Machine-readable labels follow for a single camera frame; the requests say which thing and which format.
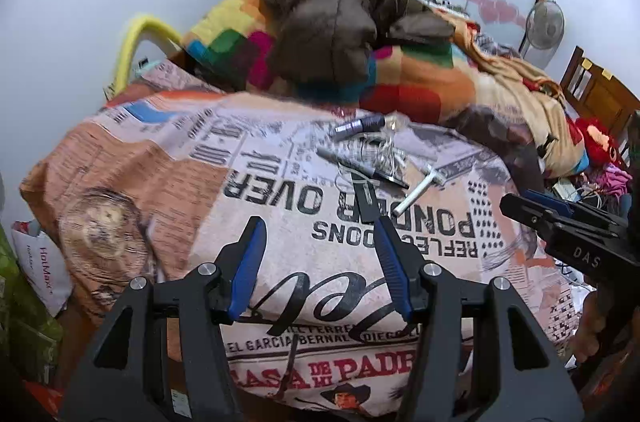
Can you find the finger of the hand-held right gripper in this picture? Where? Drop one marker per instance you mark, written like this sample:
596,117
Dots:
530,211
550,199

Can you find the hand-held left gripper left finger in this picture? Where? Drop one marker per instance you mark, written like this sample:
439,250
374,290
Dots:
252,259

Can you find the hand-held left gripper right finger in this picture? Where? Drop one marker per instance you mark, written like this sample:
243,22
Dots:
390,262

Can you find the white disposable razor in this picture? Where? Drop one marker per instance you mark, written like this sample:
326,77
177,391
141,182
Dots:
417,194

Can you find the black marker pen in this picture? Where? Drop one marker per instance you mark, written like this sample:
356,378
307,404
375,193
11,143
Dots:
360,169

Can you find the clear plastic wrapper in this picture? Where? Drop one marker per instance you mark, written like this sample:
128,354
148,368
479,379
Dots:
385,150

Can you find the dark purple cylindrical tube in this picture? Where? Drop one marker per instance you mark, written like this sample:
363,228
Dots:
360,125

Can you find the pink cloth pile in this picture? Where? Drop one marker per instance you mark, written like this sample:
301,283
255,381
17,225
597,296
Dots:
612,182

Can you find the red plush toy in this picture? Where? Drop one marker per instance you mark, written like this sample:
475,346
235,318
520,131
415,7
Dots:
597,142

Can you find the dark patterned cloth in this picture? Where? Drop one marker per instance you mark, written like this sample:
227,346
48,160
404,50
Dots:
500,132

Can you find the beige patterned blanket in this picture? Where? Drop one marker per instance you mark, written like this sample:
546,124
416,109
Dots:
520,102

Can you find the newsprint printed blanket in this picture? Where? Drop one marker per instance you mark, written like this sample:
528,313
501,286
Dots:
175,182

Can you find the wooden headboard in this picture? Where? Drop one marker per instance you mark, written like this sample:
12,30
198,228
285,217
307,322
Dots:
600,95

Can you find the colourful checkered blanket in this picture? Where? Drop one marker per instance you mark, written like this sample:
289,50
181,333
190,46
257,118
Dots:
415,87

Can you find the standing fan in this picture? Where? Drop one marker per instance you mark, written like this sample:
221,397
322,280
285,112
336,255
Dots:
545,25

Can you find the white shopping bag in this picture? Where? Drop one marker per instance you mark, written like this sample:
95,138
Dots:
42,262

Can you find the green plastic bag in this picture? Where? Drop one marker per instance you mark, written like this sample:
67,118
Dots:
20,317

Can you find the brown padded jacket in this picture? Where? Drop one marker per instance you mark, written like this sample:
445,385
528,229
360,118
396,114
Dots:
325,27

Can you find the yellow foam tube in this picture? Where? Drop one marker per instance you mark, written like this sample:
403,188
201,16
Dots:
131,42

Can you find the wooden bed frame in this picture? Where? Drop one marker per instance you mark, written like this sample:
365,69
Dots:
180,58

